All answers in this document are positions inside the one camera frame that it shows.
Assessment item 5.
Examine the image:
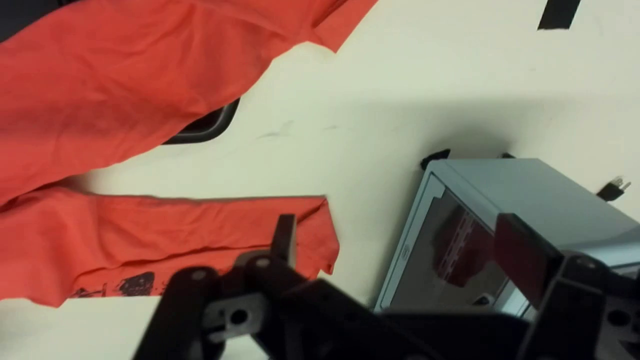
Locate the black tape strip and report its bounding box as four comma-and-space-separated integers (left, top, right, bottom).
535, 0, 582, 31

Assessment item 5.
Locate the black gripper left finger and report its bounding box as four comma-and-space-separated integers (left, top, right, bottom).
131, 212, 316, 360

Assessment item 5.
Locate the light blue toaster oven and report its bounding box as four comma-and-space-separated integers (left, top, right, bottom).
371, 145, 640, 323

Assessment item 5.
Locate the orange printed cloth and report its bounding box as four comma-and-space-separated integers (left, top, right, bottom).
0, 0, 380, 310

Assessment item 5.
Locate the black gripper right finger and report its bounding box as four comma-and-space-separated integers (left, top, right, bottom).
490, 210, 640, 360

